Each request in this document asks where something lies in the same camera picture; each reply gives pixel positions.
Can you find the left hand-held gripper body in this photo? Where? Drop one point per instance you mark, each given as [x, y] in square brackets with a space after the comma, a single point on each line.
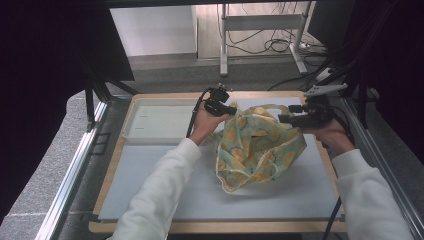
[216, 101]

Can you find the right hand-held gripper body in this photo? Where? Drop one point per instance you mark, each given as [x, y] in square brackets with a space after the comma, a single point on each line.
[315, 111]

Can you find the green orange-print cloth bag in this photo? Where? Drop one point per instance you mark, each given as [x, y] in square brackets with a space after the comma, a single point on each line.
[256, 146]

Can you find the person's left hand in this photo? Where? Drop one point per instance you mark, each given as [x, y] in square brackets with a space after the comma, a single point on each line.
[205, 125]

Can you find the person's right hand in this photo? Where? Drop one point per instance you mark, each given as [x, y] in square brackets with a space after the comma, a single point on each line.
[331, 135]

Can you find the white power strip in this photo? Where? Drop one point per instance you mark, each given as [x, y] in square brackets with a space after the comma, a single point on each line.
[325, 74]

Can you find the black metal stand bars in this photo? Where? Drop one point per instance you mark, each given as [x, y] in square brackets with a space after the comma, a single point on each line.
[346, 63]

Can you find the white plastic tray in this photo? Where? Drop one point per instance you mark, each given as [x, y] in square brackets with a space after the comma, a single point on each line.
[156, 121]

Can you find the dark curtain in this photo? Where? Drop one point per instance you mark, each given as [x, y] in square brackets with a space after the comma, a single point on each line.
[43, 83]
[396, 66]

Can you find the wooden framed work board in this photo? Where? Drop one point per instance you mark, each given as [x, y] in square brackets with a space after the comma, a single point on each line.
[140, 173]

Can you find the black metal stand legs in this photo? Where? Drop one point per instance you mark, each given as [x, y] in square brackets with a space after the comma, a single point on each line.
[90, 100]

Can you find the white metal desk frame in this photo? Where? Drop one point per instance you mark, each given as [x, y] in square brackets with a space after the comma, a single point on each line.
[263, 22]

